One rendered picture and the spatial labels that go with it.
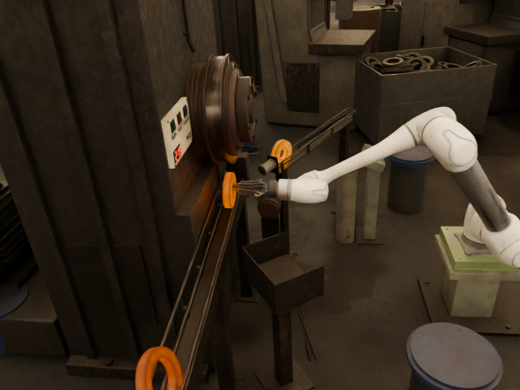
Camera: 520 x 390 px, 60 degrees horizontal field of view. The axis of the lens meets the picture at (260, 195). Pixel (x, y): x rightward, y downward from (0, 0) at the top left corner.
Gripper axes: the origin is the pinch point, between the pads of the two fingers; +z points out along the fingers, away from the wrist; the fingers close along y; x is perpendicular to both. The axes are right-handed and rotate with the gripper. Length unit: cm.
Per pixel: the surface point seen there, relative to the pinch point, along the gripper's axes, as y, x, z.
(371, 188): 83, -42, -71
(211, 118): -2.1, 31.0, 5.6
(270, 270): -25.6, -22.8, -20.0
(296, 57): 289, -10, -15
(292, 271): -25.2, -22.8, -28.6
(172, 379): -81, -21, 3
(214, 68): 10.4, 47.3, 6.0
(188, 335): -61, -24, 4
